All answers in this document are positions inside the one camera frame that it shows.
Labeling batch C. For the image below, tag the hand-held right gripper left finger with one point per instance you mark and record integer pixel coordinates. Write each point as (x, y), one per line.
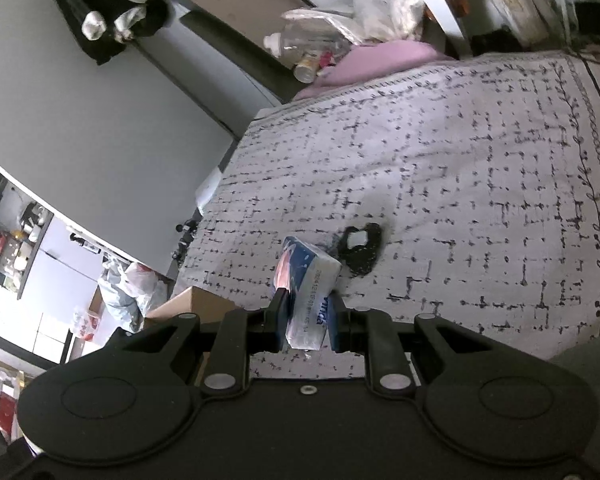
(283, 305)

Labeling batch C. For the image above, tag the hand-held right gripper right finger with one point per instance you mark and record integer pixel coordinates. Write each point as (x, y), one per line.
(336, 320)

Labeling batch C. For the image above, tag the white blue tissue pack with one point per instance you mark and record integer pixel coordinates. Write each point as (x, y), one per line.
(306, 294)

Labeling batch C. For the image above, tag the black lace cloth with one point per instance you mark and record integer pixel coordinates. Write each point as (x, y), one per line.
(360, 251)

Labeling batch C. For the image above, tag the brown cardboard box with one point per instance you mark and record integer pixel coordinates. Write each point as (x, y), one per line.
(192, 310)

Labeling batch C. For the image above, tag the white plastic bag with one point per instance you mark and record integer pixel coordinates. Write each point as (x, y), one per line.
(127, 292)

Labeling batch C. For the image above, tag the patterned white bed blanket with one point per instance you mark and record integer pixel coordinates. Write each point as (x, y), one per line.
(430, 185)

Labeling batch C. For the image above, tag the white red printed bag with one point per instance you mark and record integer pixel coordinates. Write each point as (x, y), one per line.
(86, 322)

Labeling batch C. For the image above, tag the small yellow-capped bottle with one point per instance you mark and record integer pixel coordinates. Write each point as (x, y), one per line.
(306, 67)

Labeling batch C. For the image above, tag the pink pillow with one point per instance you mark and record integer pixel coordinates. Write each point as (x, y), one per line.
(375, 62)

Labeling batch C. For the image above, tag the clear plastic bottle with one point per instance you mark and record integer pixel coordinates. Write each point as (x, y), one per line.
(300, 37)

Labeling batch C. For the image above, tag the crumpled clear plastic bags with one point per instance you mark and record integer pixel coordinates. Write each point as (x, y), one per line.
(380, 10)

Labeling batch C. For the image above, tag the black and white hanging clothes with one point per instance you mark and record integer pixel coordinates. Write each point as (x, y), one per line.
(111, 0)

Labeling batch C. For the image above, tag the wall shelf with items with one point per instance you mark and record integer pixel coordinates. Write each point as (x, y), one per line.
(10, 240)

